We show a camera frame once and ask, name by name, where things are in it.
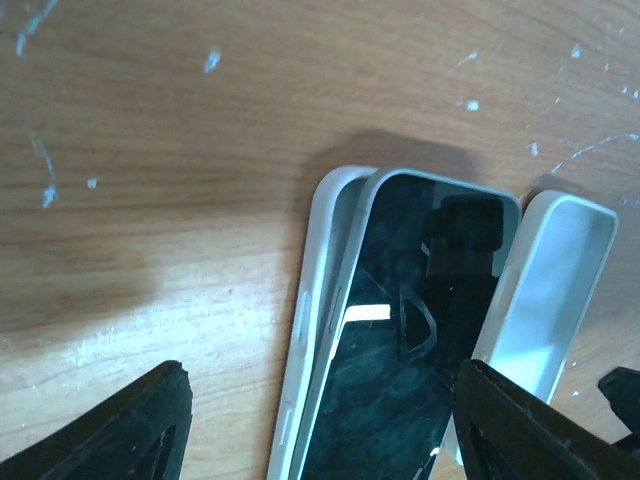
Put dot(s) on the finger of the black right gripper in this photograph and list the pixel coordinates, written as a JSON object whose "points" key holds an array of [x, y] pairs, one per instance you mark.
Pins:
{"points": [[621, 388]]}

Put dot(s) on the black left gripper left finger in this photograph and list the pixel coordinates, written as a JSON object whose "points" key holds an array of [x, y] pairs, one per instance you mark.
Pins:
{"points": [[140, 432]]}

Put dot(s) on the white-edged black phone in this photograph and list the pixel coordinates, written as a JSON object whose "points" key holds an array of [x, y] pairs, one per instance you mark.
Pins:
{"points": [[419, 270]]}

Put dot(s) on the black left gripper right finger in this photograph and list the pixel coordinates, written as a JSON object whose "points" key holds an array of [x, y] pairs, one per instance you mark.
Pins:
{"points": [[504, 432]]}

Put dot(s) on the cream phone case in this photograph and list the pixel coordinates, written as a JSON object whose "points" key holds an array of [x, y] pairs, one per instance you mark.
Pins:
{"points": [[542, 296], [331, 212]]}

